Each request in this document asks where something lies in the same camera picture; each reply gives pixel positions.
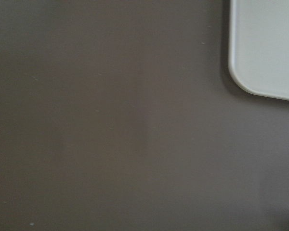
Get cream rabbit tray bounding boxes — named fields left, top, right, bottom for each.
left=228, top=0, right=289, bottom=101

